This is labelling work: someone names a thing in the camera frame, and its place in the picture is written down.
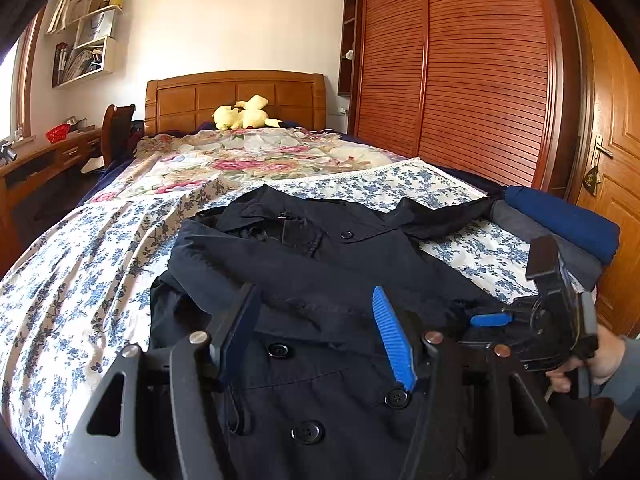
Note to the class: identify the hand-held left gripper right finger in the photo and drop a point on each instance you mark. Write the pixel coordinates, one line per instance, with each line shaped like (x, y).
(393, 342)

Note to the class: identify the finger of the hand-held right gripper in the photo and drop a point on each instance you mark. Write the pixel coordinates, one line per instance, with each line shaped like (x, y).
(490, 319)

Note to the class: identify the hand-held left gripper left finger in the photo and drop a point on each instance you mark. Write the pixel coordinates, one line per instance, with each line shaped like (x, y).
(241, 327)

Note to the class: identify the black coat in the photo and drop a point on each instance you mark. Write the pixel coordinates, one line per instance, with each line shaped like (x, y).
(310, 270)

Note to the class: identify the person's right forearm grey sleeve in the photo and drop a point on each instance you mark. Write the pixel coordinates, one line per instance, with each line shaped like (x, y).
(629, 385)

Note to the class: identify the person's right hand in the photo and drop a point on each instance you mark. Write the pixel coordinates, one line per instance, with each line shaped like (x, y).
(607, 357)

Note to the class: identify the folded grey cloth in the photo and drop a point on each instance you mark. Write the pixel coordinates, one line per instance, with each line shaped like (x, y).
(550, 245)

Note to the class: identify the folded blue cloth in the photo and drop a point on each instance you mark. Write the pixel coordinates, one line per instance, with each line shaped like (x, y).
(560, 220)

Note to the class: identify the wooden door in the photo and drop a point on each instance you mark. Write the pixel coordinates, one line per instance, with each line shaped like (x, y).
(617, 195)

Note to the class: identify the hanging door ornament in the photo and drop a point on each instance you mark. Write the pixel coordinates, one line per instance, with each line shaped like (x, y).
(591, 180)

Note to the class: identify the blue floral bed sheet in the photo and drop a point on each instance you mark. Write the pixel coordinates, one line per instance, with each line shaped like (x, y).
(90, 270)

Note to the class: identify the pink floral quilt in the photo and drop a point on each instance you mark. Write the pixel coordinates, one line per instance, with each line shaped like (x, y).
(240, 160)

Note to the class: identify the yellow plush toy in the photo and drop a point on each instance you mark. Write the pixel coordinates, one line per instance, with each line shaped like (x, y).
(240, 117)

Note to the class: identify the white paper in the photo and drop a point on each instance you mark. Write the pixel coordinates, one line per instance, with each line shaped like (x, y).
(92, 166)

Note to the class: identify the wooden chair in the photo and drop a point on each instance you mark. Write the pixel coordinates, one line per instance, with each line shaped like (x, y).
(119, 130)

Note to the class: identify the wooden bed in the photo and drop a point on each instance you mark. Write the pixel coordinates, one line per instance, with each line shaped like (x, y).
(235, 95)

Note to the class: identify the wooden slatted wardrobe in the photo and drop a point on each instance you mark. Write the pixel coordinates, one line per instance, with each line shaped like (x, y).
(465, 70)

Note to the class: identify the wooden desk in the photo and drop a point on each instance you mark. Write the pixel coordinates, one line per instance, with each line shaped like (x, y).
(45, 160)

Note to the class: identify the red basket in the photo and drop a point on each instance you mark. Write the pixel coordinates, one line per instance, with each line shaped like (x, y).
(57, 133)

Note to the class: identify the black device on desk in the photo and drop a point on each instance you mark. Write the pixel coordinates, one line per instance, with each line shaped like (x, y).
(7, 152)

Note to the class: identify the window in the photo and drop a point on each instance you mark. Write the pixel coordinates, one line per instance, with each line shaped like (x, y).
(11, 95)

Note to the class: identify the white wall shelf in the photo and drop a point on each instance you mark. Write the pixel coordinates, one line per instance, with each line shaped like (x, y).
(87, 45)

